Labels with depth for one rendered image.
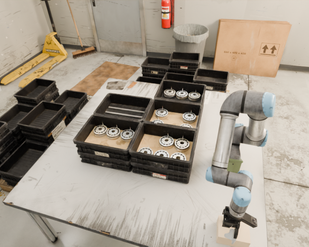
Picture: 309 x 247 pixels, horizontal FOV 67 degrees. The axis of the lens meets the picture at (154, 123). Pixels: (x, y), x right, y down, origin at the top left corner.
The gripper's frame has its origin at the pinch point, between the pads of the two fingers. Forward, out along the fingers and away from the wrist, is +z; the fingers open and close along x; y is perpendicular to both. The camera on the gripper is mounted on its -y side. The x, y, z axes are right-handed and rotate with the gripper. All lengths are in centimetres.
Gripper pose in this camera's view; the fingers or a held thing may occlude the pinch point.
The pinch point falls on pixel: (233, 230)
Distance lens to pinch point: 143.9
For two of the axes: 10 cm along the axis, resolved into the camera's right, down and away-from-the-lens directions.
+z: 0.4, 7.5, 6.6
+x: -2.3, 6.5, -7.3
